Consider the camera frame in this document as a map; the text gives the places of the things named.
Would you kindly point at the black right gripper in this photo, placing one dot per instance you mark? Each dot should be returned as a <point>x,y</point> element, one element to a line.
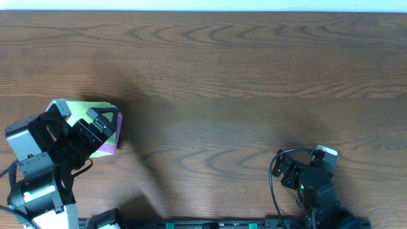
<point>296,167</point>

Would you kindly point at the purple folded cloth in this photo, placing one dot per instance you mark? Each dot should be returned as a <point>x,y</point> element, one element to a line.
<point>110,146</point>

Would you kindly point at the green microfiber cloth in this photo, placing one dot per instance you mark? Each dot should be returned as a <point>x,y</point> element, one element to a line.
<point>82,125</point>

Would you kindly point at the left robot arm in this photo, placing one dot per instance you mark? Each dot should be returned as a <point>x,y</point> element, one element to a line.
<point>43,198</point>

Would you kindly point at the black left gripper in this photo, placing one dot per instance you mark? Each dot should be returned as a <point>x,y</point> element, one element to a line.
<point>92,130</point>

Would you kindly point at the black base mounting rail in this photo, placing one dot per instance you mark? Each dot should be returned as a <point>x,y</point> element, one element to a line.
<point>114,219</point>

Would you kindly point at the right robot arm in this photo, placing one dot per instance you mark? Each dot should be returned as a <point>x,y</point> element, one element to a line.
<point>325,211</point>

